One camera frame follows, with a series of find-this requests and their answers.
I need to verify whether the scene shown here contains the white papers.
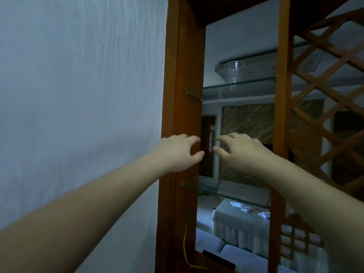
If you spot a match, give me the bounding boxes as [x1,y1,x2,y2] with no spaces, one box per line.
[230,201,271,219]

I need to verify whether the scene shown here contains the table with white cloth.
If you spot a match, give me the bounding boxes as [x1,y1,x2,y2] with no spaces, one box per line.
[212,198,329,266]

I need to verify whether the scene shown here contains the yellow string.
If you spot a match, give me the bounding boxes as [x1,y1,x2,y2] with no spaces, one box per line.
[183,226,210,271]

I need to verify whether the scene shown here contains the person's left hand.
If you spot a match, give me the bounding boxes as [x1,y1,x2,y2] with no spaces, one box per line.
[154,134,205,174]

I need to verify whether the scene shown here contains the brown wooden shelf cabinet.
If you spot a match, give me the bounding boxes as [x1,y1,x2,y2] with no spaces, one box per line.
[155,0,364,273]

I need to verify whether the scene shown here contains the grey sofa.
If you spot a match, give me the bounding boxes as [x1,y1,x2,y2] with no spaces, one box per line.
[196,228,299,273]

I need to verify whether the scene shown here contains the person's left forearm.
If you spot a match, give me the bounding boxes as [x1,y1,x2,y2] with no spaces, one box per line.
[0,153,171,273]

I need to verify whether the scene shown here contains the person's right hand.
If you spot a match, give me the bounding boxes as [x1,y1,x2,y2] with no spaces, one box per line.
[212,132,275,177]

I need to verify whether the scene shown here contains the glass shelf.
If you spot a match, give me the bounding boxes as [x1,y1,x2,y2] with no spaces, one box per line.
[180,175,272,209]
[186,77,277,101]

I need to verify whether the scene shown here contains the clear plastic cup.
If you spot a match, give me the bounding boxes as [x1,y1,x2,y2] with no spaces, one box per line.
[224,61,245,84]

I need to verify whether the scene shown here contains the wooden diagonal lattice panel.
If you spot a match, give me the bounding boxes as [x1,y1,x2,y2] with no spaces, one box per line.
[289,8,364,198]

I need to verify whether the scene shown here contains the person's right forearm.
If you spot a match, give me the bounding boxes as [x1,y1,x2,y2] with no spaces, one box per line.
[261,155,364,273]

